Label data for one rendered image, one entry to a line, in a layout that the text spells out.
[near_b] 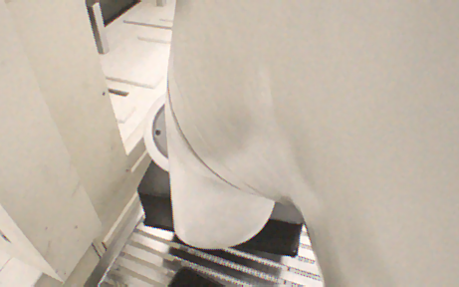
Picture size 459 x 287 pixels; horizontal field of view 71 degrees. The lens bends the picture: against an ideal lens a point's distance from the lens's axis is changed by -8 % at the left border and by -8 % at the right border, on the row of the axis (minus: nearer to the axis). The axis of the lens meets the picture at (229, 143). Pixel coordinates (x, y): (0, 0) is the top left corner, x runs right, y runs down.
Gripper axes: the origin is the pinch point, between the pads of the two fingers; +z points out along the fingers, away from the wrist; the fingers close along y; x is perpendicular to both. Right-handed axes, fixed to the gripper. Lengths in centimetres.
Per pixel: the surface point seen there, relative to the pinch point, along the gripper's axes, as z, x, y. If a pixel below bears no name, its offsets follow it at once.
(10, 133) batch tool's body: -29.7, 3.4, 21.2
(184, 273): -12.9, 20.8, 2.2
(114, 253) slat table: 2.8, 27.0, 21.5
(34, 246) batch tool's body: -22.0, 19.1, 22.0
